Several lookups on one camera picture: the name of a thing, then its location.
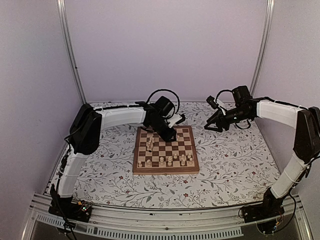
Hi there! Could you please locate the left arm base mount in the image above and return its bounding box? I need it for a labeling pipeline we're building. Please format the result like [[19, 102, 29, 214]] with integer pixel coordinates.
[[48, 191, 92, 223]]

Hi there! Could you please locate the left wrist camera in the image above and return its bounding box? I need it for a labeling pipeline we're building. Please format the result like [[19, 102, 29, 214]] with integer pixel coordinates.
[[167, 114, 186, 128]]

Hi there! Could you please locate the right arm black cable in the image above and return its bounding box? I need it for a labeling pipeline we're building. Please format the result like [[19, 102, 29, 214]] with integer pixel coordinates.
[[215, 89, 235, 106]]

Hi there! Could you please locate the light wooden knight piece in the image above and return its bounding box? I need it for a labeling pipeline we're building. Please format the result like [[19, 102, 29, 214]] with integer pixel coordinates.
[[146, 159, 152, 167]]

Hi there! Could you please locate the aluminium frame post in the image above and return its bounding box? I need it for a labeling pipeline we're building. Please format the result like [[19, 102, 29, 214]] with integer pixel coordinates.
[[249, 0, 275, 95], [56, 0, 87, 104]]

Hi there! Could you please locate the light wooden bishop piece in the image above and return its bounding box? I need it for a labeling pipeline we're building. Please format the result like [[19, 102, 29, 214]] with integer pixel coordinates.
[[180, 154, 186, 166]]

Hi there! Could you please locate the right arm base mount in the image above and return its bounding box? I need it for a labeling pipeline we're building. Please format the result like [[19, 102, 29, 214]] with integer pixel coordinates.
[[239, 195, 285, 235]]

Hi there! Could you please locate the right aluminium frame post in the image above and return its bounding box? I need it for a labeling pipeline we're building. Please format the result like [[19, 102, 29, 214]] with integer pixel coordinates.
[[249, 0, 275, 95]]

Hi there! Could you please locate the light wooden queen piece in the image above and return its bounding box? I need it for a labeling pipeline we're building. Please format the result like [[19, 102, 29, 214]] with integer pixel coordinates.
[[167, 156, 173, 167]]

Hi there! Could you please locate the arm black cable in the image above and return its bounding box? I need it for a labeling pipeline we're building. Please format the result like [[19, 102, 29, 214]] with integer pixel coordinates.
[[146, 88, 181, 116], [215, 89, 235, 106]]

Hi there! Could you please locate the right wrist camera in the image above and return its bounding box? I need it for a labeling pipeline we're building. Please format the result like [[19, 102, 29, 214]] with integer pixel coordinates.
[[206, 95, 225, 109]]

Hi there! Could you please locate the floral patterned table mat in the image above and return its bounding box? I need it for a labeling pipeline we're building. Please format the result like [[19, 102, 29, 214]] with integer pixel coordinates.
[[72, 102, 280, 209]]

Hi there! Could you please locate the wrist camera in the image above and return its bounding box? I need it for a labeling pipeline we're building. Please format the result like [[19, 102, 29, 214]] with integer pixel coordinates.
[[167, 114, 186, 128], [206, 95, 225, 109]]

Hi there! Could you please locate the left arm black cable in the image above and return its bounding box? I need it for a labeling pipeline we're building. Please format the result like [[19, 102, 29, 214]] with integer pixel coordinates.
[[146, 88, 181, 116]]

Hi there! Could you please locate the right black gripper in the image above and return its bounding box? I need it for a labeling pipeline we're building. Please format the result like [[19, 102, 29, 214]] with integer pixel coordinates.
[[204, 106, 251, 133]]

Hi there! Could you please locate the light wooden pawn piece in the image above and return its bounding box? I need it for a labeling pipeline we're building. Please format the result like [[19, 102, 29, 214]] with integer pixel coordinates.
[[138, 160, 143, 168]]

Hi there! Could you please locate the aluminium front rail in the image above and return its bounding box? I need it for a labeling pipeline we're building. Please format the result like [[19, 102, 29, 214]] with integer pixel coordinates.
[[21, 194, 314, 240]]

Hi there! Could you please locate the light wooden king piece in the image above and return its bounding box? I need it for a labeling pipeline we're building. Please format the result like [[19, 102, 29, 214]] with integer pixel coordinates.
[[159, 156, 166, 167]]

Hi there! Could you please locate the wooden chess board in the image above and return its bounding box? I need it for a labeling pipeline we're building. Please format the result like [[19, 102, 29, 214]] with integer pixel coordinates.
[[132, 125, 200, 175]]

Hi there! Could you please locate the left aluminium frame post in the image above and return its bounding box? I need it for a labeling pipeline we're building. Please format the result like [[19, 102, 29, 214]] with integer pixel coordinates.
[[56, 0, 87, 104]]

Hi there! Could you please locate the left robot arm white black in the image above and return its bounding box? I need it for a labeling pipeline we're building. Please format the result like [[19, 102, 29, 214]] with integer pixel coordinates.
[[50, 96, 185, 217]]

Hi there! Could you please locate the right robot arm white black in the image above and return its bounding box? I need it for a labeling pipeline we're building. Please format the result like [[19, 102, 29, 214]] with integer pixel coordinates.
[[204, 85, 320, 200]]

